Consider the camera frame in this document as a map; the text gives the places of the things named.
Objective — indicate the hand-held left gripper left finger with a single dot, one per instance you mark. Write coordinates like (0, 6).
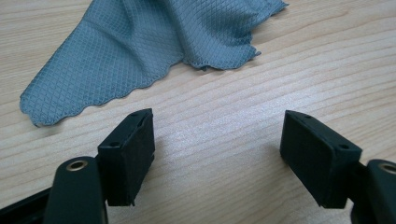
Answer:
(130, 161)

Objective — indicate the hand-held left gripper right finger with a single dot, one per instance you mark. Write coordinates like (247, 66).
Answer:
(317, 161)

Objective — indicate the grey-blue microfibre cloth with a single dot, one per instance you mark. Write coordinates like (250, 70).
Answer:
(124, 53)

